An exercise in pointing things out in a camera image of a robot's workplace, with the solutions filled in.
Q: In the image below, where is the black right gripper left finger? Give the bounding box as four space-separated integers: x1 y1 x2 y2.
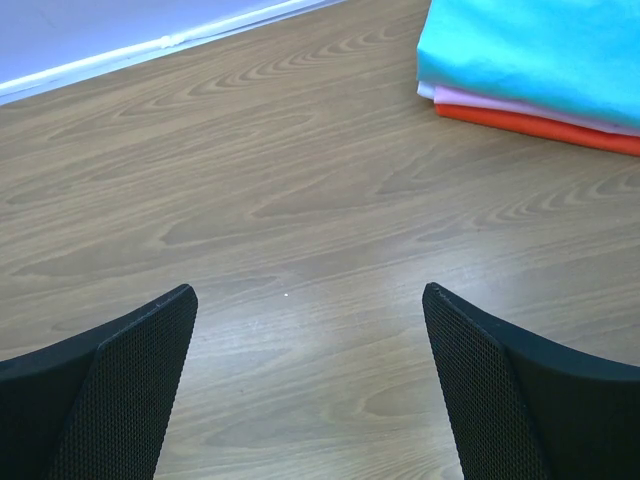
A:
1 284 198 479

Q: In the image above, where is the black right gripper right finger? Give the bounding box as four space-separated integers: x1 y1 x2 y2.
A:
422 283 639 479

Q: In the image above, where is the folded red t shirt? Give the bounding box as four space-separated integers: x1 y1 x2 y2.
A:
435 104 639 157

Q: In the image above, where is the folded pink t shirt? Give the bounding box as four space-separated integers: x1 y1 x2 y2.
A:
417 81 639 137

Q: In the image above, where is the folded turquoise t shirt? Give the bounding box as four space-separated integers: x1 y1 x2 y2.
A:
416 1 639 128

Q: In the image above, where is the white table edge strip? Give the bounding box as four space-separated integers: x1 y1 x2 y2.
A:
1 0 326 104

